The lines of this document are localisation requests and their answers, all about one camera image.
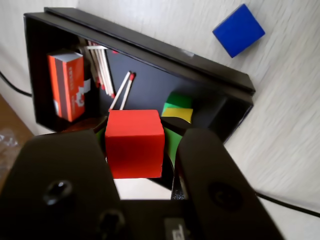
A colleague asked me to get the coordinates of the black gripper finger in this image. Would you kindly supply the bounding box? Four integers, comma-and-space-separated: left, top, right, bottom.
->
0, 116, 131, 240
161, 116, 286, 240

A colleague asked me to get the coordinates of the yellow wooden cube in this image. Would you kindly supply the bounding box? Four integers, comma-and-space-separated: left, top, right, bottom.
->
160, 107, 194, 124

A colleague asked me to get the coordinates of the red wooden cube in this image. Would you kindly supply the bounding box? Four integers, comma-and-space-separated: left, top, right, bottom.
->
104, 108, 166, 180

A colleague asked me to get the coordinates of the green wooden cube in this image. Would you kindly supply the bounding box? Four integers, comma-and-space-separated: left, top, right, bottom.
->
163, 91, 194, 111

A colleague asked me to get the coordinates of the blue wooden cube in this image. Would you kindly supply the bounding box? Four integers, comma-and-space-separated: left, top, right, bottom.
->
211, 3, 267, 59

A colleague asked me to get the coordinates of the black cardboard box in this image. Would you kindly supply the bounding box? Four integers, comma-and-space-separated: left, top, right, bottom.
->
22, 12, 255, 194

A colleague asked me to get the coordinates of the orange matchbox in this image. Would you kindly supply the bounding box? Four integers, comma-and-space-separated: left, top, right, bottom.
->
47, 50, 92, 124

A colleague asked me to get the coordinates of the thick black power cable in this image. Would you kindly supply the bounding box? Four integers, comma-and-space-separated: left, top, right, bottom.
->
0, 70, 320, 217

